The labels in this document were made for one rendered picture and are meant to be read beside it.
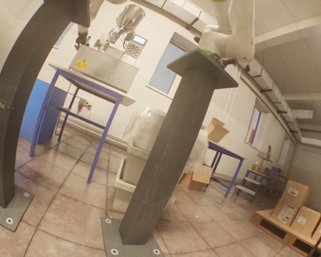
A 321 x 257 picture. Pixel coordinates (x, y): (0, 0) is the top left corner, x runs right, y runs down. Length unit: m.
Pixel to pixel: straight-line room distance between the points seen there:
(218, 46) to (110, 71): 0.87
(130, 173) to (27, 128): 1.16
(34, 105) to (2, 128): 0.98
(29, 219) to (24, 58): 0.65
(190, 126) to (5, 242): 0.88
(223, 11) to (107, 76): 0.99
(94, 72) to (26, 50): 0.79
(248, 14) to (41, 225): 1.32
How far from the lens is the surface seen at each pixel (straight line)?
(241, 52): 0.70
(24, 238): 0.71
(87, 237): 0.76
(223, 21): 1.05
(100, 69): 1.25
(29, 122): 1.58
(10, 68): 0.60
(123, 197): 0.92
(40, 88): 1.54
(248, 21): 0.76
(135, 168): 0.84
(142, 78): 2.97
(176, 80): 3.66
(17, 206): 0.81
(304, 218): 1.94
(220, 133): 2.16
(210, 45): 0.71
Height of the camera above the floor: 0.58
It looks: 2 degrees up
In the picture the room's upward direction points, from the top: 23 degrees clockwise
